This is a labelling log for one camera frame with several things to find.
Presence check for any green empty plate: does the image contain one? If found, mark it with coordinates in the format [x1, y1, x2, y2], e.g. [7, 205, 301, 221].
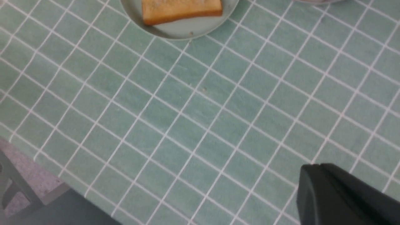
[120, 0, 239, 40]

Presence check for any toast slice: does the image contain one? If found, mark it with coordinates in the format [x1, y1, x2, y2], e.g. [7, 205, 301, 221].
[141, 0, 223, 26]

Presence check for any grey egg plate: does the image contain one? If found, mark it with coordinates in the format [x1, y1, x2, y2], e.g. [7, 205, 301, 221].
[297, 0, 341, 5]

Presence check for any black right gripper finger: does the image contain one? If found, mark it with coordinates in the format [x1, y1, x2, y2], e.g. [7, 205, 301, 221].
[296, 163, 400, 225]

